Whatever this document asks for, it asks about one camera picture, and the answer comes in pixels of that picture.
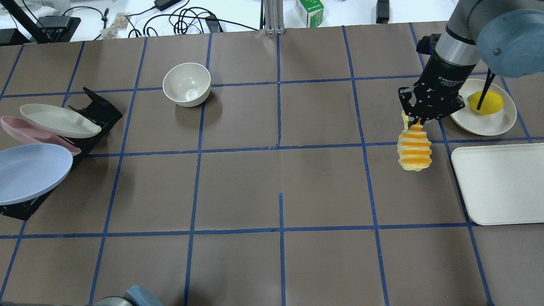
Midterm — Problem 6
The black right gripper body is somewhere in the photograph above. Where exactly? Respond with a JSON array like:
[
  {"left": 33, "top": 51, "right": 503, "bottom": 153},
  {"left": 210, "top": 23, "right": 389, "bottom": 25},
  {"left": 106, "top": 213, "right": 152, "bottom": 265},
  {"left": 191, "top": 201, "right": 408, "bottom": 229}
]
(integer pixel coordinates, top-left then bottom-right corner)
[{"left": 398, "top": 55, "right": 475, "bottom": 124}]

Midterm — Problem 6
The yellow striped bread loaf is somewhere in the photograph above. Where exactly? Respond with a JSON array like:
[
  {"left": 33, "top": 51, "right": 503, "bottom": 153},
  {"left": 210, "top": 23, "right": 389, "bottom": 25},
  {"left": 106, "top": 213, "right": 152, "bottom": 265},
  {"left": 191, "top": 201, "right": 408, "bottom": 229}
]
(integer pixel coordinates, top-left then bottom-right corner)
[{"left": 397, "top": 124, "right": 433, "bottom": 172}]

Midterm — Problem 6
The blue round plate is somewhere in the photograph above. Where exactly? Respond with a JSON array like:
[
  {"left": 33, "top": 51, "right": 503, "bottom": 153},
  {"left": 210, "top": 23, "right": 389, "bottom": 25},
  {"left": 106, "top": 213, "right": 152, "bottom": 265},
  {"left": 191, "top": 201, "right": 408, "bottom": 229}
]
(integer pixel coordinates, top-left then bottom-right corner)
[{"left": 0, "top": 144, "right": 73, "bottom": 206}]

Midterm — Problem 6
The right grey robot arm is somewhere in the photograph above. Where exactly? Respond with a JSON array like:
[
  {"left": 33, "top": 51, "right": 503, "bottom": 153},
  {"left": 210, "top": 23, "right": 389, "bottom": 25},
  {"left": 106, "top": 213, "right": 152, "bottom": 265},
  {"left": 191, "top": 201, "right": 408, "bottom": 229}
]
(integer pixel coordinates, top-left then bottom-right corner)
[{"left": 398, "top": 0, "right": 544, "bottom": 128}]

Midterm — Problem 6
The cream round plate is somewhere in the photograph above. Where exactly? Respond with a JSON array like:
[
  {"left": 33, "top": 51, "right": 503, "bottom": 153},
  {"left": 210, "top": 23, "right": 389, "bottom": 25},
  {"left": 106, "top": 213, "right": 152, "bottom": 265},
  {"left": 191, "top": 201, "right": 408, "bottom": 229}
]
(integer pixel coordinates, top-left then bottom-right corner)
[{"left": 450, "top": 78, "right": 517, "bottom": 136}]

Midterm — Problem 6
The cream oval plate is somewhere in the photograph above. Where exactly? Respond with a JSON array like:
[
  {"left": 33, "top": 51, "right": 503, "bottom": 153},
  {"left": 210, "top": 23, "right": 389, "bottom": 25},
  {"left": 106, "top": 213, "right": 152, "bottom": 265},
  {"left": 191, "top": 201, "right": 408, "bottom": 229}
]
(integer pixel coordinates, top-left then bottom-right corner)
[{"left": 20, "top": 103, "right": 102, "bottom": 138}]

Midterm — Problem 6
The pink plate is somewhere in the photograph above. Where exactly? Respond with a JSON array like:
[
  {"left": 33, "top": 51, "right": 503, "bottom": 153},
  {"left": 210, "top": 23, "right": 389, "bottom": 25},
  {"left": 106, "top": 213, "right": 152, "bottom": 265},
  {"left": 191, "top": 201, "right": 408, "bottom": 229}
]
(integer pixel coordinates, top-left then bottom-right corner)
[{"left": 1, "top": 116, "right": 82, "bottom": 156}]

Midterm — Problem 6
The yellow lemon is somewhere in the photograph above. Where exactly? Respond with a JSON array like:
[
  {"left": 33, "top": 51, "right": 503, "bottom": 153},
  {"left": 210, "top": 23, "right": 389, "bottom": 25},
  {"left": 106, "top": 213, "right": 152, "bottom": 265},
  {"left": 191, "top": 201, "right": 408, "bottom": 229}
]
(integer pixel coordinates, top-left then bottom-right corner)
[{"left": 467, "top": 91, "right": 504, "bottom": 116}]

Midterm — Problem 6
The white rectangular tray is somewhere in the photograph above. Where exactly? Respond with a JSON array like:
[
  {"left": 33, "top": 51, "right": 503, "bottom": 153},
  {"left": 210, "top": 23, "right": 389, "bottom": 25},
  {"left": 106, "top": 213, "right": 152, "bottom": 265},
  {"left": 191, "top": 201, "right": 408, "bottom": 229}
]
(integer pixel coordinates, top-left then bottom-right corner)
[{"left": 451, "top": 143, "right": 544, "bottom": 225}]

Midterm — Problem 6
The green white carton box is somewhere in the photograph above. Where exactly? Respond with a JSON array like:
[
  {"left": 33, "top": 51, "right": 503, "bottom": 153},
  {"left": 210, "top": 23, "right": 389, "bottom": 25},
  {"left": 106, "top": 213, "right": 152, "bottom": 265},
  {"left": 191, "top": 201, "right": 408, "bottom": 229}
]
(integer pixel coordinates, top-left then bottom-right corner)
[{"left": 294, "top": 0, "right": 324, "bottom": 28}]

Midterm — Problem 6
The cream ceramic bowl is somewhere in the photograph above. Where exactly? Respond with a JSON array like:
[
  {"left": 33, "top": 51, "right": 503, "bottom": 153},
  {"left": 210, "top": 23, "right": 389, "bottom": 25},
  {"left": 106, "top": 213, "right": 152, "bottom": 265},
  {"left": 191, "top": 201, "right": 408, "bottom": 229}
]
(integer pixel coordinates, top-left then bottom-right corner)
[{"left": 162, "top": 62, "right": 211, "bottom": 107}]

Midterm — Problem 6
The black power adapter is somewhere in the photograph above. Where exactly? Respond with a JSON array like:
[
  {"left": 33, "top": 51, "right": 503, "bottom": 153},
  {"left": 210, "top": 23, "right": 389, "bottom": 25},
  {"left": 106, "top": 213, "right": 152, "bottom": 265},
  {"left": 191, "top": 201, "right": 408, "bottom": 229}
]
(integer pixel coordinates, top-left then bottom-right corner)
[{"left": 154, "top": 0, "right": 181, "bottom": 11}]

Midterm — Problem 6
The black dish rack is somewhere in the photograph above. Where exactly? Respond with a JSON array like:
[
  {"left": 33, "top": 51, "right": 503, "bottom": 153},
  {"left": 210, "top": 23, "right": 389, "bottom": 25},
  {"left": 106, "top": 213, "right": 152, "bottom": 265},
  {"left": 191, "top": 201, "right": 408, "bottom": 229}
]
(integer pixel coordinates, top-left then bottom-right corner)
[{"left": 1, "top": 88, "right": 123, "bottom": 221}]

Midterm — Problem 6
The aluminium frame post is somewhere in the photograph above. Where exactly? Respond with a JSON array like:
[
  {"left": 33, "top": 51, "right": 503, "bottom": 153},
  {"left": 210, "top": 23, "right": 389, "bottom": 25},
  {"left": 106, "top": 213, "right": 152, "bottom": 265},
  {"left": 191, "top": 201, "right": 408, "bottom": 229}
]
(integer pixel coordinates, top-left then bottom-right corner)
[{"left": 260, "top": 0, "right": 285, "bottom": 35}]

